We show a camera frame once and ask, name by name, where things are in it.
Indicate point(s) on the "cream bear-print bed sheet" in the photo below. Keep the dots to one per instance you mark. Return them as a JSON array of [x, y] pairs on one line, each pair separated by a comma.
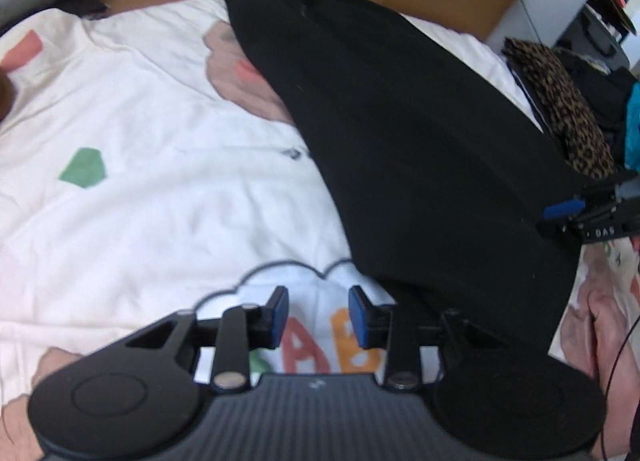
[[151, 178]]

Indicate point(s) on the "black folded clothes pile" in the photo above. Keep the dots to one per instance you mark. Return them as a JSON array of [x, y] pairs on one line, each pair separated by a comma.
[[597, 64]]

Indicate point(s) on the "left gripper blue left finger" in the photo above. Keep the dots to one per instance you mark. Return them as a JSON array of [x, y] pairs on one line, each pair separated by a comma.
[[262, 325]]

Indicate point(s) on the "leopard print garment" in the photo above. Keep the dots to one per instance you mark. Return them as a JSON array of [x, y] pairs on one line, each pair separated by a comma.
[[564, 111]]

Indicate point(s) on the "person's bare foot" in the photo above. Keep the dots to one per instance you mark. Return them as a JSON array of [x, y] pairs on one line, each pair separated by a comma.
[[592, 337]]

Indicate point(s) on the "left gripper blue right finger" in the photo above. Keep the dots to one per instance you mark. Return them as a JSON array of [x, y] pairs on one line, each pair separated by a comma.
[[379, 326]]

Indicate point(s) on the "black teddy-print garment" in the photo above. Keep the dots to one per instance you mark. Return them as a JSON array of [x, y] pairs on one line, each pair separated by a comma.
[[440, 181]]

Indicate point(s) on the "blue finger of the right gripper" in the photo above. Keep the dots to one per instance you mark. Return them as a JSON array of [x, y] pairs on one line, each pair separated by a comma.
[[565, 209]]

